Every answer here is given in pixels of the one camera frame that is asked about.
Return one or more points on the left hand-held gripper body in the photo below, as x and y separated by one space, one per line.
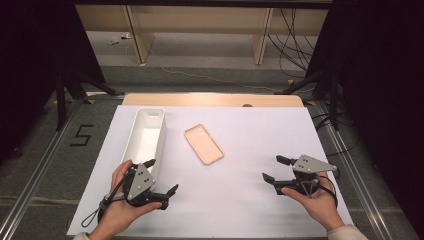
140 181

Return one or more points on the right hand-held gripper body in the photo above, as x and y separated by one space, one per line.
311 165

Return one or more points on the white plastic storage box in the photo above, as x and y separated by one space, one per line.
145 140

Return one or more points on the beige phone case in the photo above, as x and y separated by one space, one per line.
203 144

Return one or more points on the person's left hand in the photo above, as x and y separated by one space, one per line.
123 213

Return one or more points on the person's right hand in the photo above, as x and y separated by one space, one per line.
320 205

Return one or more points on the white table sheet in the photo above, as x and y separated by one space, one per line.
240 193

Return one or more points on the black metal stand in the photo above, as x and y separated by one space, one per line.
333 96
61 100

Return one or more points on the black curtain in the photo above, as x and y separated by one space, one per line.
383 83
36 66

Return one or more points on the white power adapter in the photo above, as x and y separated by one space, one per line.
114 41

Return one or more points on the small white plug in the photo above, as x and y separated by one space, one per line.
126 35

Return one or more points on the beige office desk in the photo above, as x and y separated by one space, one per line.
200 20

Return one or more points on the aluminium floor rail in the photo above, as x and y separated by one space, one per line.
36 173
353 166

